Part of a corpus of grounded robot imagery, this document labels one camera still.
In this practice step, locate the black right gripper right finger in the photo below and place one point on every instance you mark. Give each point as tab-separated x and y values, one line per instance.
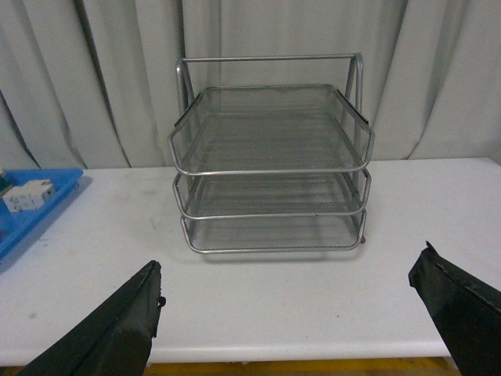
464	309

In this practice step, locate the white circuit breaker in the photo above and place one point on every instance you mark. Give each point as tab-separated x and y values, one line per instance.
30	196

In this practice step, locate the blue plastic tray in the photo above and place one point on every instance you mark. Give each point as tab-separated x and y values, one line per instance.
16	225

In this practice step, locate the silver mesh three-tier rack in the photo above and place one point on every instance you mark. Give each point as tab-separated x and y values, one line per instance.
272	168

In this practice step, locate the grey curtain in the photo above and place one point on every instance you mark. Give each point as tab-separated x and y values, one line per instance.
91	84

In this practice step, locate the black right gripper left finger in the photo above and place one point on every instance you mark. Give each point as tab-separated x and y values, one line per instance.
116	338

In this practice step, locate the green terminal block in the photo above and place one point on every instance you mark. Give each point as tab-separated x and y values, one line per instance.
5	185

